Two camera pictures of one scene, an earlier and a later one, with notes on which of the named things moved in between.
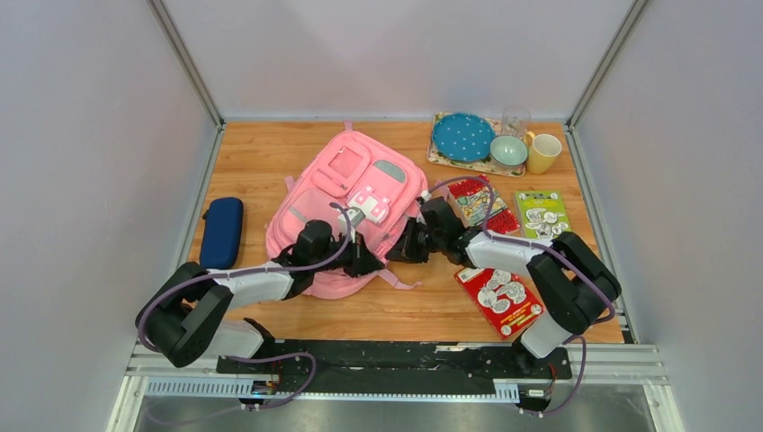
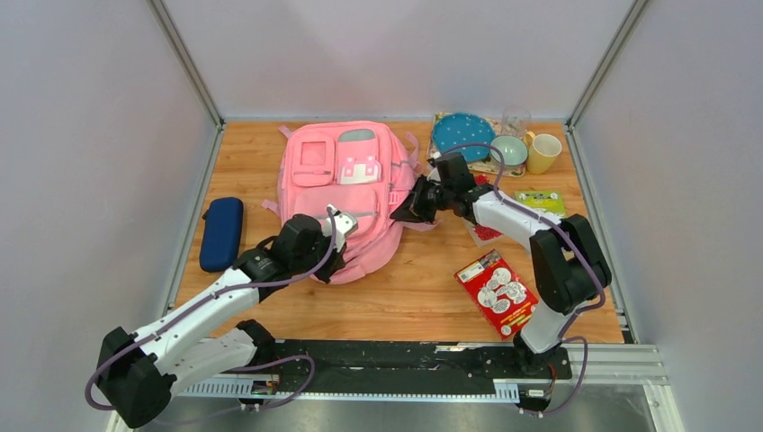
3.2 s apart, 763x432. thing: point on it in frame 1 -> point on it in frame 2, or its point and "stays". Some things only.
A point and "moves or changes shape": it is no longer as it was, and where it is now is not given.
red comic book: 508,300 stays
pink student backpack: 381,187 moves or changes shape
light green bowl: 508,150 stays
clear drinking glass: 516,121 stays
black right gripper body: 419,241 -> 428,198
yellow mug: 542,151 stays
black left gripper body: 351,259 -> 333,259
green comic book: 543,213 stays
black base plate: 398,367 stays
